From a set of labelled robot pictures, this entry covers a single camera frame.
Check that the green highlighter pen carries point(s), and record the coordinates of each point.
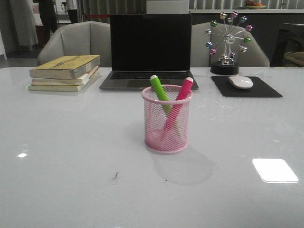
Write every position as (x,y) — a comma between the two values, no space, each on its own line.
(171,112)

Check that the pink mesh pen holder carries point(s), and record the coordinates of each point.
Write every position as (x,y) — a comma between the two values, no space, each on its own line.
(155,117)

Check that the grey laptop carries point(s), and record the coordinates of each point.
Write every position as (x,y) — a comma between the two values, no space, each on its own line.
(143,45)

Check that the middle cream book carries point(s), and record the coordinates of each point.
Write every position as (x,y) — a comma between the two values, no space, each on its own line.
(82,80)

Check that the cream book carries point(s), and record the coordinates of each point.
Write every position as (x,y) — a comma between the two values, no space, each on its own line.
(82,80)
(57,88)

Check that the bottom cream book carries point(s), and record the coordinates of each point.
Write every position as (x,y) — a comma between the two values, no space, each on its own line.
(57,88)

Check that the right grey armchair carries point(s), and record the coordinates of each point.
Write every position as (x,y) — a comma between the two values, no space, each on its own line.
(200,57)

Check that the grey armchair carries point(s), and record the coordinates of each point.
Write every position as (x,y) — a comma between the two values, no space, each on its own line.
(83,38)
(200,57)

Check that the white computer mouse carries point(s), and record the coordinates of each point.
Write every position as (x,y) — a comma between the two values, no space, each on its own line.
(240,82)

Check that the top yellow book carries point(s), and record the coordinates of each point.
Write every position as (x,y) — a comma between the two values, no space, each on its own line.
(66,67)

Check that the ferris wheel desk toy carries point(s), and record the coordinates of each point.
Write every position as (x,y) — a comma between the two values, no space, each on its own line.
(225,65)

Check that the left grey armchair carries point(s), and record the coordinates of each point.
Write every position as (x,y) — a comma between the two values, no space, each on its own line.
(83,38)

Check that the black mouse pad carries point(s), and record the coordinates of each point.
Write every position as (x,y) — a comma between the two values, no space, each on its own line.
(259,89)

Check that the red bin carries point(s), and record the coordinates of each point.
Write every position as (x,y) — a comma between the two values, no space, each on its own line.
(40,31)

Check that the fruit bowl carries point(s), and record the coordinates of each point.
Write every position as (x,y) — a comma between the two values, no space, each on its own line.
(253,5)

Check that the person in background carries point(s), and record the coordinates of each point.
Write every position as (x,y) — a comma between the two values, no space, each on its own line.
(48,16)

